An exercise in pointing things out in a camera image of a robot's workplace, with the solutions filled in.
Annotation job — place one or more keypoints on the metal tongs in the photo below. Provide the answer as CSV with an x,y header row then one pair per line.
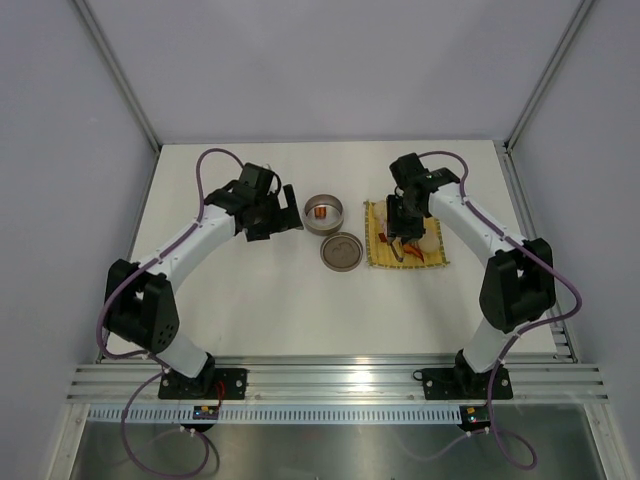
x,y
397,248

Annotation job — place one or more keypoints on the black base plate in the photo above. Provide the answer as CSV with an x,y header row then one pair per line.
x,y
440,384
227,383

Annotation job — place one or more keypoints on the orange pumpkin slice toy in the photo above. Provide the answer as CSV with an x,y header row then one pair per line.
x,y
413,251

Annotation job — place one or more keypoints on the left aluminium frame post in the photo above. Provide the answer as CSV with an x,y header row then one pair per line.
x,y
90,22

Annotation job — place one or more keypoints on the round metal lunch box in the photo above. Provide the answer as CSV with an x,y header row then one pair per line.
x,y
335,215

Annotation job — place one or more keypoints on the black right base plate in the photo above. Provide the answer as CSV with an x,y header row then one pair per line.
x,y
440,384

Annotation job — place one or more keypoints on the round brown lunch box lid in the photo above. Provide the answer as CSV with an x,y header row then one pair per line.
x,y
341,252

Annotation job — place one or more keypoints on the white slotted cable duct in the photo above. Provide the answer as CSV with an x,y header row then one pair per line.
x,y
281,414

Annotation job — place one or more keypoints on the right aluminium frame post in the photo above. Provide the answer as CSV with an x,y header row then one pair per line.
x,y
573,28

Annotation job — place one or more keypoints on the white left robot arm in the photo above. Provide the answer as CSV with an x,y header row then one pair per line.
x,y
140,305

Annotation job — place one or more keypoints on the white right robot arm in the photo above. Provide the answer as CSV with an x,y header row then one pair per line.
x,y
517,287

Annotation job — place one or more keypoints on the aluminium frame post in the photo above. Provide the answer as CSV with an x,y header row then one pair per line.
x,y
90,22
573,28

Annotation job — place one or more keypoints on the yellow bamboo mat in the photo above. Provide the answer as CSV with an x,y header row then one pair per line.
x,y
380,254

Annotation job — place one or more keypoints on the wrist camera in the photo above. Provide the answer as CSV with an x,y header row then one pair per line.
x,y
255,181
408,170

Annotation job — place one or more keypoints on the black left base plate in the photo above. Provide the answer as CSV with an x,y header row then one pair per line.
x,y
227,383

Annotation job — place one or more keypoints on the white steamed bun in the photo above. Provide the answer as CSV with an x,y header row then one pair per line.
x,y
380,212
429,243

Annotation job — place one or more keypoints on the aluminium mounting rail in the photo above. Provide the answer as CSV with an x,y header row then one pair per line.
x,y
349,380

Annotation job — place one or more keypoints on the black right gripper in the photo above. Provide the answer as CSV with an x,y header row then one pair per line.
x,y
395,227

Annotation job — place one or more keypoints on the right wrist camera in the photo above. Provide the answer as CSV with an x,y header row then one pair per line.
x,y
408,170

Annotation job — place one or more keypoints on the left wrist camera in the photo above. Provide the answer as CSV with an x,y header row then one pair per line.
x,y
255,181

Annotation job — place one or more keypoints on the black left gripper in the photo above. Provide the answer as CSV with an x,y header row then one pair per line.
x,y
285,218

